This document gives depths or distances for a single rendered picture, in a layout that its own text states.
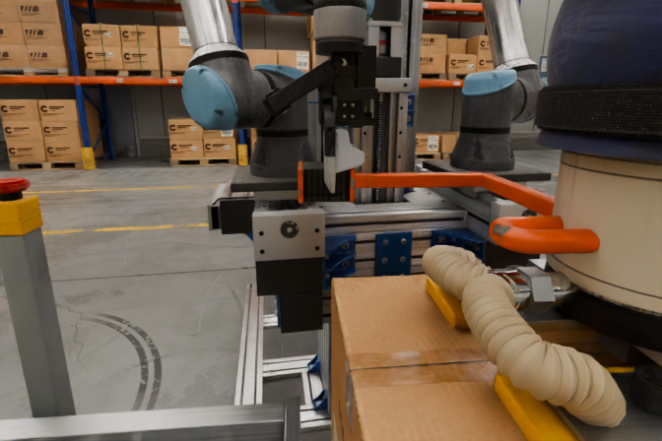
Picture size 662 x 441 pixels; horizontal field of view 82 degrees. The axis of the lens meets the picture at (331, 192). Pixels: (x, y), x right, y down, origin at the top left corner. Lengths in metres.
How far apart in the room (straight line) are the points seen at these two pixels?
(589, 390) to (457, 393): 0.11
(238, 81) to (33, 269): 0.60
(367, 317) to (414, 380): 0.11
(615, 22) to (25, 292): 1.07
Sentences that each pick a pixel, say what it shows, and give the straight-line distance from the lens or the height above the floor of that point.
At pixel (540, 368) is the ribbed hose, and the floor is 1.02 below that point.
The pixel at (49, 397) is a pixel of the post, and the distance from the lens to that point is 1.18.
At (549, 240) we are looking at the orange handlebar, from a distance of 0.38.
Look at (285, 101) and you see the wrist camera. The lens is 0.56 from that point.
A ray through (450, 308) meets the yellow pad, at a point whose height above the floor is 0.97.
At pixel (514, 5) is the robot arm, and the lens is 1.17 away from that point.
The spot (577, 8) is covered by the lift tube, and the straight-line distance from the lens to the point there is 0.42.
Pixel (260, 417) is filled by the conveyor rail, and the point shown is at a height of 0.59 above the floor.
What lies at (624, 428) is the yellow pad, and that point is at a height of 0.97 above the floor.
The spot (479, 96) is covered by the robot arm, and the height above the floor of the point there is 1.21.
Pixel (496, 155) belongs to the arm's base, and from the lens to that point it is 0.97.
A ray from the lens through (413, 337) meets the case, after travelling 0.46.
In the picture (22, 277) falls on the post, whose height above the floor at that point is 0.84.
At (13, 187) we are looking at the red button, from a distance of 0.99.
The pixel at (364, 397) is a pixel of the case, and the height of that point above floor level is 0.94.
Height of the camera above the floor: 1.20
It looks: 14 degrees down
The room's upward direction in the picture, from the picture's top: straight up
